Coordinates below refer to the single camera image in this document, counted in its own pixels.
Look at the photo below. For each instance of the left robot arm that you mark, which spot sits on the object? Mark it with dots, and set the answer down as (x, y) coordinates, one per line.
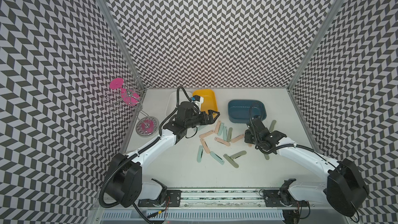
(125, 181)

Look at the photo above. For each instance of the pink fruit knife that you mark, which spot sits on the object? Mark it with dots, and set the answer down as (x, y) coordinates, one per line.
(204, 135)
(238, 138)
(217, 128)
(221, 141)
(205, 146)

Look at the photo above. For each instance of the olive fruit knife far right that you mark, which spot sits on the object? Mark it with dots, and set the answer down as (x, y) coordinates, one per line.
(272, 126)

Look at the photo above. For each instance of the mint fruit knife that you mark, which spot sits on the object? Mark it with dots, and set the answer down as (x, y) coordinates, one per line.
(225, 133)
(200, 127)
(221, 128)
(200, 154)
(217, 158)

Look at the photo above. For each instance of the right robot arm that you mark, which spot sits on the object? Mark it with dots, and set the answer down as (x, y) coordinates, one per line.
(341, 184)

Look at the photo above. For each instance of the olive fruit knife lower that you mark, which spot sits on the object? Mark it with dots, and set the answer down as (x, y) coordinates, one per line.
(231, 161)

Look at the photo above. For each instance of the white storage box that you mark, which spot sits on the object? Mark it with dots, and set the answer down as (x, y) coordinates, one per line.
(172, 102)

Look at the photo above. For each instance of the olive fruit knife upper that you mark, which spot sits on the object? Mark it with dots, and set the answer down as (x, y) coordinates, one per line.
(229, 134)

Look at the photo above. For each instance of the yellow storage box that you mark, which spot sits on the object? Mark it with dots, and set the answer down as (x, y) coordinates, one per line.
(210, 102)

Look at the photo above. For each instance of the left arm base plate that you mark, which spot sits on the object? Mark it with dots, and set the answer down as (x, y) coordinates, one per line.
(170, 198)

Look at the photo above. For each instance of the dark teal storage box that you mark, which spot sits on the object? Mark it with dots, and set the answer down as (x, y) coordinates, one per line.
(238, 110)

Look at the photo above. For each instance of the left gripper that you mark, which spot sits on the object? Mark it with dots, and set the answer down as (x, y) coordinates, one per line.
(206, 121)

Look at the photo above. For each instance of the mint fruit knife far left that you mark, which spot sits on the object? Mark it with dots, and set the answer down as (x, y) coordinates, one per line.
(200, 127)

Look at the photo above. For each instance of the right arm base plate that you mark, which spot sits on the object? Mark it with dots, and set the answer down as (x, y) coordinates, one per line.
(277, 198)

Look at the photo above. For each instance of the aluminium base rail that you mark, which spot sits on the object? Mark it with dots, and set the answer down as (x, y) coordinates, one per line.
(230, 197)

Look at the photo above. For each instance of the mint fruit knife lower left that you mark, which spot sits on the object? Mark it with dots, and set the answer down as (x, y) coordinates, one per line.
(200, 154)

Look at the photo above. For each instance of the olive fruit knife angled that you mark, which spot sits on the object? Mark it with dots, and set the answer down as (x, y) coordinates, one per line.
(237, 155)

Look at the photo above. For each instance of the mint fruit knife middle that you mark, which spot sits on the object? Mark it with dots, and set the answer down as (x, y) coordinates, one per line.
(225, 133)

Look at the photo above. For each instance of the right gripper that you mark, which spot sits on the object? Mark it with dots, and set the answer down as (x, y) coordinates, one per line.
(247, 138)

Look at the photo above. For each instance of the mint fruit knife upper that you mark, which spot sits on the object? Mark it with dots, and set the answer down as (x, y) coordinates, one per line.
(221, 128)

